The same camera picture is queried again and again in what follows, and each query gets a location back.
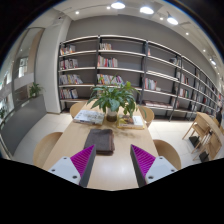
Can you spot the zigzag striped brown towel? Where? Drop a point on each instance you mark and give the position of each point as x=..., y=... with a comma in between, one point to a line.
x=100, y=140

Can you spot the yellow covered book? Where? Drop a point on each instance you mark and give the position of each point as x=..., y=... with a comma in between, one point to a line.
x=128, y=121

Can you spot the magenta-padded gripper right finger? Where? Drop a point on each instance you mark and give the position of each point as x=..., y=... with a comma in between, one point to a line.
x=160, y=168

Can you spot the grey low counter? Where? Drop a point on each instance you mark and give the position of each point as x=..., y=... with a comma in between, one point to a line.
x=23, y=123

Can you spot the ceiling lights group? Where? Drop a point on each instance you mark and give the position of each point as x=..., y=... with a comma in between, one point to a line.
x=146, y=10

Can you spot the large white book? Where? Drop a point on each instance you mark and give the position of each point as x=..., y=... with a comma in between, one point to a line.
x=88, y=117

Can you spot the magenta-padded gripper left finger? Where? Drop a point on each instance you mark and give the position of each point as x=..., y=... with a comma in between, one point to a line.
x=65, y=170

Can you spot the grey bookshelf unit with books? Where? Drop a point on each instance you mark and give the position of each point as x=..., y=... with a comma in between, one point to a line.
x=126, y=61

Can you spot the wooden slatted chair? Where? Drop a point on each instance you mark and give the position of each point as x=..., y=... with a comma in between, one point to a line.
x=213, y=146
x=195, y=126

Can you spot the small green potted plant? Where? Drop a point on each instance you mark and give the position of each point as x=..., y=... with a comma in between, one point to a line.
x=2, y=112
x=35, y=90

